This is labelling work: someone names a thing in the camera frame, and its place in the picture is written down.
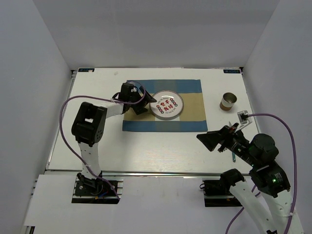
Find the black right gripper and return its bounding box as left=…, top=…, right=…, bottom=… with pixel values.
left=196, top=122, right=259, bottom=166

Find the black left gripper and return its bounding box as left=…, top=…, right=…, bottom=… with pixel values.
left=128, top=86, right=156, bottom=115

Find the white plate with red print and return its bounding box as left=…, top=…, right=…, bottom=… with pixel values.
left=149, top=90, right=184, bottom=120

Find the blue tan white cloth napkin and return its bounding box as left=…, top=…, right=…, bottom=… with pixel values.
left=122, top=79, right=208, bottom=132

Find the brown metal cup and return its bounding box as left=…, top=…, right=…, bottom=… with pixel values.
left=219, top=92, right=237, bottom=111

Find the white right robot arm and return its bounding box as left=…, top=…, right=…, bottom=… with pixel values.
left=196, top=123, right=304, bottom=234

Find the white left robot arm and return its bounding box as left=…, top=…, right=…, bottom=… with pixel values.
left=71, top=82, right=156, bottom=195

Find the blue right corner sticker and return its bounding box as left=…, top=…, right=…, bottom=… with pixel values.
left=223, top=69, right=241, bottom=74

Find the blue corner sticker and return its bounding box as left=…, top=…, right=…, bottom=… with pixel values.
left=223, top=69, right=241, bottom=74
left=78, top=68, right=95, bottom=73

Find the blue left corner sticker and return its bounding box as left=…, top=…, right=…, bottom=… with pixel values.
left=78, top=68, right=95, bottom=73

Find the knife with teal handle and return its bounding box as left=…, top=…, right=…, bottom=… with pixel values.
left=232, top=152, right=236, bottom=163

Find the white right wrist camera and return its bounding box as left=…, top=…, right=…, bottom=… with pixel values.
left=236, top=110, right=253, bottom=132

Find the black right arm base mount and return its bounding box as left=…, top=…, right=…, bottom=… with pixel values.
left=199, top=180, right=242, bottom=207

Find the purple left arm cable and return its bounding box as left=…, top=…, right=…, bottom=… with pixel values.
left=59, top=80, right=147, bottom=203

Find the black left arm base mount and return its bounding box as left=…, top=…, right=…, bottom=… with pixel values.
left=71, top=178, right=119, bottom=205

